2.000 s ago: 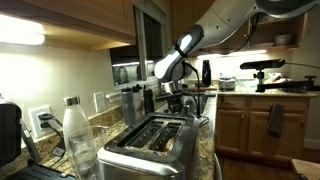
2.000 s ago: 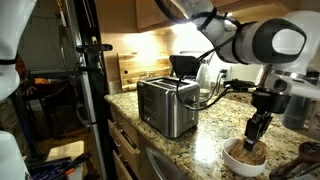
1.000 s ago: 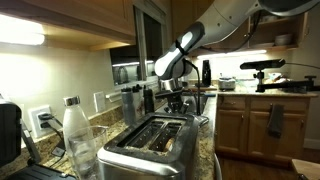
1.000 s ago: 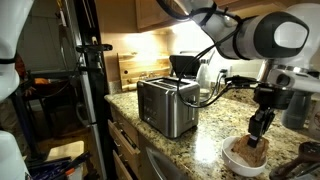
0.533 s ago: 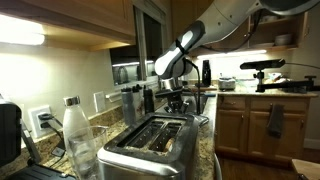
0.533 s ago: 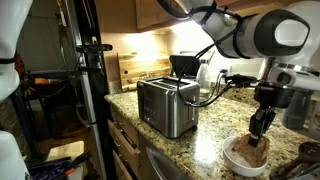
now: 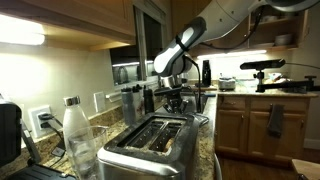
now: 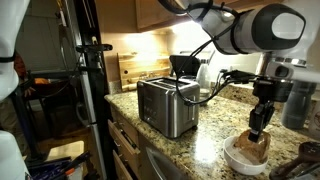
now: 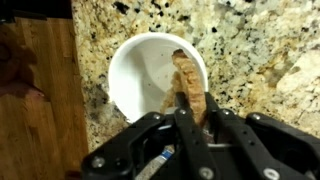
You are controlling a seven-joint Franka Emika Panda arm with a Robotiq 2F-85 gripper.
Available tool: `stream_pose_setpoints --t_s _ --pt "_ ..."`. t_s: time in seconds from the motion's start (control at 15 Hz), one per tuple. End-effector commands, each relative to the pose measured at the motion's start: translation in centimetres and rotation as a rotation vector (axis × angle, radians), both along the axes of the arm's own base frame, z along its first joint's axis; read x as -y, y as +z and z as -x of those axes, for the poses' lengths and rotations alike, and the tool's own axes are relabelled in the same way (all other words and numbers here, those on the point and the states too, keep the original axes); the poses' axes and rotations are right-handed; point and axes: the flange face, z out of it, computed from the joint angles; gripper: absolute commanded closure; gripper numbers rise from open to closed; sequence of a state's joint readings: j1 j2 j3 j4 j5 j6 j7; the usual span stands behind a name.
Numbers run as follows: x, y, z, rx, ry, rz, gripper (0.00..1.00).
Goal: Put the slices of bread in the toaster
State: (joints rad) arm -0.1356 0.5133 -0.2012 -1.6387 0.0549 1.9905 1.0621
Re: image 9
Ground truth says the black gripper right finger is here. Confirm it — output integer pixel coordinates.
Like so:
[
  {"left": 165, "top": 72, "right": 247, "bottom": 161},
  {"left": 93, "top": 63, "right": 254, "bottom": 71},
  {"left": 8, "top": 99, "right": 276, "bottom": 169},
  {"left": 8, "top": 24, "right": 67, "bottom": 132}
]
[{"left": 203, "top": 91, "right": 320, "bottom": 180}]

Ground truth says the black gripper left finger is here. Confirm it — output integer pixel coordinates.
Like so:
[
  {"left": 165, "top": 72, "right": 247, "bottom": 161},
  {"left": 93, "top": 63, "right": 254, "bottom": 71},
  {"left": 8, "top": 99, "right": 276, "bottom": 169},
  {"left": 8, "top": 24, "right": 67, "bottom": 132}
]
[{"left": 81, "top": 91, "right": 219, "bottom": 180}]

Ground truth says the brown toast bread slice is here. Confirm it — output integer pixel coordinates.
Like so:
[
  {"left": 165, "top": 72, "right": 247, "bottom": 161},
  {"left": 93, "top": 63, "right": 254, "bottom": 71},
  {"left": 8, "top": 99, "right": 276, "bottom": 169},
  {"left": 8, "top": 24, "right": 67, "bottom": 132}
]
[{"left": 159, "top": 48, "right": 208, "bottom": 128}]

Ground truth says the white ceramic bowl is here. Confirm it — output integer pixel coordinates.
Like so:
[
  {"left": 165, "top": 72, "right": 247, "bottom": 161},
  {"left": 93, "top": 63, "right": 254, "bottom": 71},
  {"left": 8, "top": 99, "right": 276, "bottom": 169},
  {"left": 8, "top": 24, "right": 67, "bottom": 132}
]
[{"left": 107, "top": 32, "right": 209, "bottom": 124}]

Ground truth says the grey cable with blue band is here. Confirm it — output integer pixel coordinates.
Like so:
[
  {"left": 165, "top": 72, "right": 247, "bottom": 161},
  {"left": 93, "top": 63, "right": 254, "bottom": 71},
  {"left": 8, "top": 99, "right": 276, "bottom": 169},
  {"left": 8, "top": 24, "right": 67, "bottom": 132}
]
[{"left": 134, "top": 146, "right": 177, "bottom": 180}]

